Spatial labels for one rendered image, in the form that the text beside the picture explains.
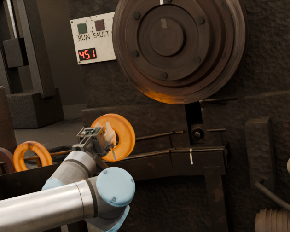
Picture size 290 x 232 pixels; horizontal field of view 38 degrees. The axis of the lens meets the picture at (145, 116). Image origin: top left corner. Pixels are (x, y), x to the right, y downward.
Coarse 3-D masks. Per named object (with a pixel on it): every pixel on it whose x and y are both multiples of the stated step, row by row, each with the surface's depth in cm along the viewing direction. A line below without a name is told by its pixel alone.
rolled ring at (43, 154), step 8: (24, 144) 177; (32, 144) 176; (40, 144) 177; (16, 152) 180; (24, 152) 182; (40, 152) 175; (48, 152) 177; (16, 160) 181; (48, 160) 176; (16, 168) 182; (24, 168) 183
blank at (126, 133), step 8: (96, 120) 135; (104, 120) 134; (112, 120) 133; (120, 120) 132; (104, 128) 135; (112, 128) 134; (120, 128) 133; (128, 128) 132; (120, 136) 133; (128, 136) 132; (120, 144) 134; (128, 144) 133; (112, 152) 135; (120, 152) 134; (128, 152) 133; (112, 160) 136
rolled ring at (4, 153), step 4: (0, 148) 185; (4, 148) 186; (0, 152) 183; (4, 152) 183; (8, 152) 184; (0, 156) 184; (4, 156) 183; (8, 156) 183; (12, 156) 184; (4, 160) 184; (8, 160) 183; (12, 160) 183; (8, 164) 183; (12, 164) 182; (12, 168) 183; (12, 172) 183
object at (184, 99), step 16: (240, 16) 132; (112, 32) 149; (240, 32) 133; (240, 48) 134; (128, 80) 151; (224, 80) 138; (160, 96) 148; (176, 96) 146; (192, 96) 144; (208, 96) 142
